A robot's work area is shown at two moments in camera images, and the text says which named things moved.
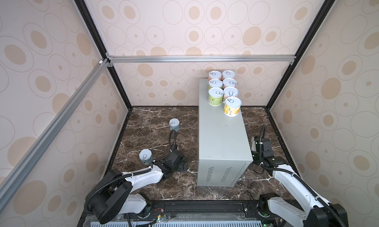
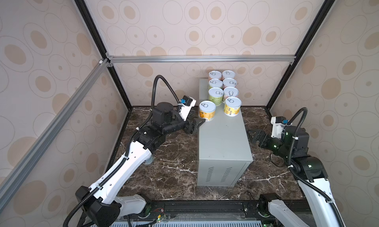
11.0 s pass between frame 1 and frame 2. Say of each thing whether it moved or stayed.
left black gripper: moved
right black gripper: moved
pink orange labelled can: stayed
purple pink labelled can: stayed
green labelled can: stayed
